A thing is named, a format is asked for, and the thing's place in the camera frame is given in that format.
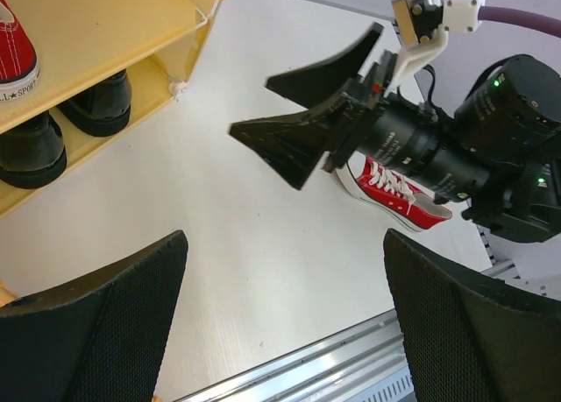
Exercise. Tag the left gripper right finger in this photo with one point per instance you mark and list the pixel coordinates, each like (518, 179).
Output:
(468, 337)

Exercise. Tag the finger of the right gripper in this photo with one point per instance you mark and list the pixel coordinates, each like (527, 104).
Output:
(293, 145)
(315, 83)

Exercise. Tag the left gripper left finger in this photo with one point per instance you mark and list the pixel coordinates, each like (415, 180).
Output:
(99, 337)

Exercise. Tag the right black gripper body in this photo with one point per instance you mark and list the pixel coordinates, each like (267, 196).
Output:
(363, 108)

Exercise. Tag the yellow cabinet door panel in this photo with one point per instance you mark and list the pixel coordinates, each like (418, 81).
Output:
(6, 296)

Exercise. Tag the red canvas sneaker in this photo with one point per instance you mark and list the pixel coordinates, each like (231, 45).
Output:
(19, 61)
(369, 181)

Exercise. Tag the black loafer shoe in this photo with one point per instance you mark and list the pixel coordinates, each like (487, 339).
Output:
(102, 110)
(33, 154)

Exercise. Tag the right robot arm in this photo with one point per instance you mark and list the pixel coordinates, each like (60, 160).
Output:
(499, 152)

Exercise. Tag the yellow shoe cabinet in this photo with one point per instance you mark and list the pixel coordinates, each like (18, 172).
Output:
(82, 42)

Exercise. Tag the white slotted cable duct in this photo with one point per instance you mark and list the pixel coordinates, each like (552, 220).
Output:
(395, 388)

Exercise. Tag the aluminium front rail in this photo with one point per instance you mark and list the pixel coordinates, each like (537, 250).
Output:
(331, 369)

